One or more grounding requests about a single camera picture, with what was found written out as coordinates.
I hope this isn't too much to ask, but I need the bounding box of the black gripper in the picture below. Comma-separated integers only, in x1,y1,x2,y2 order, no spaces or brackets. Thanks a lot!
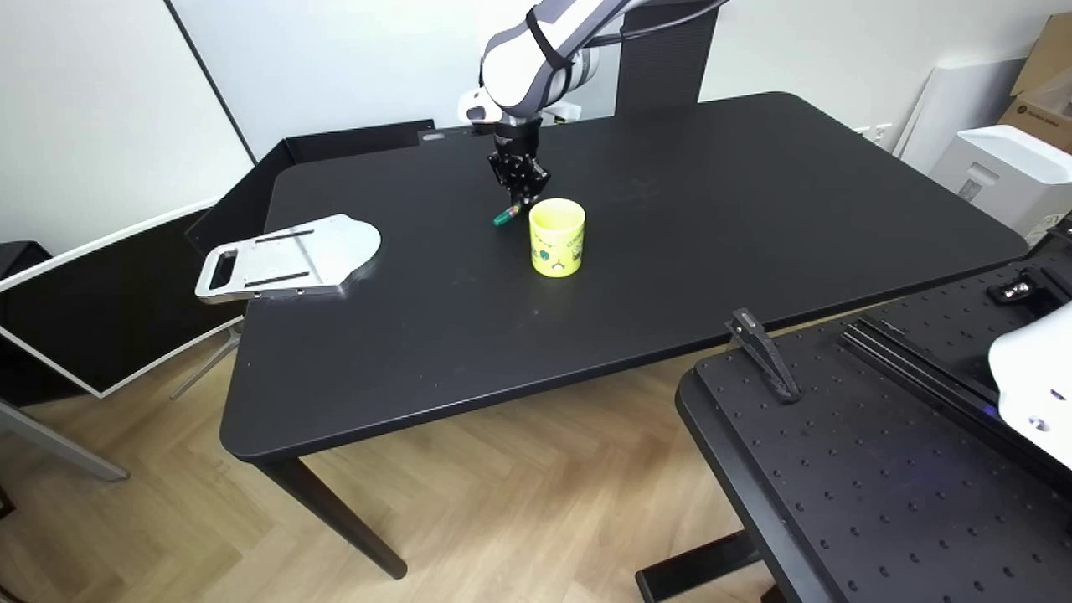
487,115,553,215

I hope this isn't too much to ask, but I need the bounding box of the yellow mug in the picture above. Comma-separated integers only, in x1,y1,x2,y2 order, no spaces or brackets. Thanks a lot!
525,193,589,280

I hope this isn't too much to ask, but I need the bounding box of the black table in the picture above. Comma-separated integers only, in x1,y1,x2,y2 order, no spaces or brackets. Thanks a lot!
217,89,1032,584

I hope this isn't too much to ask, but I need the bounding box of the black pillar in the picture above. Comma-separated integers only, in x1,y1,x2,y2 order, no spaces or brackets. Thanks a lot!
615,0,723,116

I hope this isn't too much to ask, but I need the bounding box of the large white whiteboard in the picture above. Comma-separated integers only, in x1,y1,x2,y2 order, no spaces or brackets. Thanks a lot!
166,0,630,160

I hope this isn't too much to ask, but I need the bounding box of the white plastic tray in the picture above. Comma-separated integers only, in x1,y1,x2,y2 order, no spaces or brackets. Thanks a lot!
193,211,385,307

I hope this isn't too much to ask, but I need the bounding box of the black clamp lever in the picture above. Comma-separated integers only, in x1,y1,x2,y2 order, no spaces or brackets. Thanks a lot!
726,307,804,407

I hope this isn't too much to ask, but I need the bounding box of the white leaning board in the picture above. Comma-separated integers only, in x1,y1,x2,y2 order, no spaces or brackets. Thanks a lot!
895,55,1032,178

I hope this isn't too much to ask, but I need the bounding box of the black perforated board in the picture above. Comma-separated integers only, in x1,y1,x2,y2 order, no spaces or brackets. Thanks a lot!
632,239,1072,603

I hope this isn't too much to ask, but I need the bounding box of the white appliance box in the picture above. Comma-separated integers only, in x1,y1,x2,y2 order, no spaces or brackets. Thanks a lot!
933,119,1072,243

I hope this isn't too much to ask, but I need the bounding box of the grey metal bar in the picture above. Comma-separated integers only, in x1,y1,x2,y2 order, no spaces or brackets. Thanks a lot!
0,398,136,484

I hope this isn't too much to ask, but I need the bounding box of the brown cardboard box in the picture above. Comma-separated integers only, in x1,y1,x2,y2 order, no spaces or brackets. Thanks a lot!
999,10,1072,154

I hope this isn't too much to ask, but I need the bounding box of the black panel white frame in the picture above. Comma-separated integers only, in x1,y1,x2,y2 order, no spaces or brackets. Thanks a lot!
0,196,271,400

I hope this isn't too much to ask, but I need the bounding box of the black aluminium rail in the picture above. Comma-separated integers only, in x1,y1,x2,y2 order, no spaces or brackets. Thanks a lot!
838,310,1072,479

